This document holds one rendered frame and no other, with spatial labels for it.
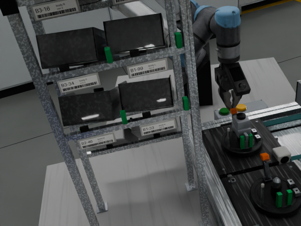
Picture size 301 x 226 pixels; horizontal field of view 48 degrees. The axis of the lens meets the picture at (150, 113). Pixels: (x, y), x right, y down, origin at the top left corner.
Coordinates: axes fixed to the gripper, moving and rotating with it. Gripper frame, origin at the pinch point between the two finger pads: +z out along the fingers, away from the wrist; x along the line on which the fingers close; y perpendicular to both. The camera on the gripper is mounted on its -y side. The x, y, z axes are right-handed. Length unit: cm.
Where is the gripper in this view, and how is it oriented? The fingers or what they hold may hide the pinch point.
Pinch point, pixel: (232, 108)
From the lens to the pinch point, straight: 124.0
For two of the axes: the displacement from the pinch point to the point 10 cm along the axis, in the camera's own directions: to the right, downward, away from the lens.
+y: -1.7, -5.4, 8.3
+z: 1.5, 8.2, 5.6
